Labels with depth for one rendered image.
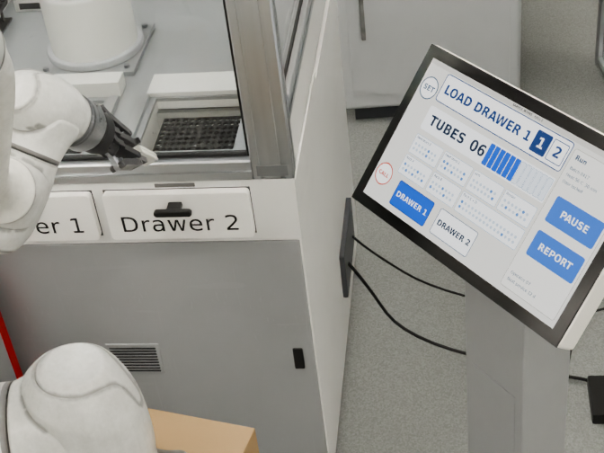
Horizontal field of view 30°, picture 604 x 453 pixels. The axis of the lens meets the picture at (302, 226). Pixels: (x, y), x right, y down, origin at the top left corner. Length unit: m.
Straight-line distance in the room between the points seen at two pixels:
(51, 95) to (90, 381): 0.47
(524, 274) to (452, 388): 1.25
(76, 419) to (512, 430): 0.96
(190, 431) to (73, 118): 0.53
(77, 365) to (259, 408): 1.07
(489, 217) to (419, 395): 1.22
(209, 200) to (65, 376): 0.72
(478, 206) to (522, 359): 0.33
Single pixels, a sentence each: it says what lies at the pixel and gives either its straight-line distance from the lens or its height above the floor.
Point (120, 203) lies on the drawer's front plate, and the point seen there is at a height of 0.91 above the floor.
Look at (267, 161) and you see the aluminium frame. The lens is 2.13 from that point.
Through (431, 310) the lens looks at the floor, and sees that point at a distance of 3.24.
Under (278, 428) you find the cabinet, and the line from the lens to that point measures 2.62.
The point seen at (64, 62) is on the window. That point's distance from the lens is 2.12.
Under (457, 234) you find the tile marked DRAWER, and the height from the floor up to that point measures 1.00.
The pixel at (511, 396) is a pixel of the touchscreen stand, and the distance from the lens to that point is 2.15.
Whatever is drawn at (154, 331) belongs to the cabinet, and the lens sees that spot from 2.46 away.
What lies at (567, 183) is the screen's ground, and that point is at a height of 1.13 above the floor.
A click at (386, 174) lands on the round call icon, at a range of 2.01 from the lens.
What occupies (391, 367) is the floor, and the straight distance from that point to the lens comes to 3.08.
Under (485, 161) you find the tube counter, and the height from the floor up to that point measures 1.10.
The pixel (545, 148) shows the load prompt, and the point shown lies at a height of 1.15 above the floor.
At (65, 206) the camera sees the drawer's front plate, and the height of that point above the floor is 0.91.
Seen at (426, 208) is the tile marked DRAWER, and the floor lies 1.01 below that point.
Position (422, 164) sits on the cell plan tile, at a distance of 1.96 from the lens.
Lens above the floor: 2.17
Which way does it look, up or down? 37 degrees down
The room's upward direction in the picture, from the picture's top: 7 degrees counter-clockwise
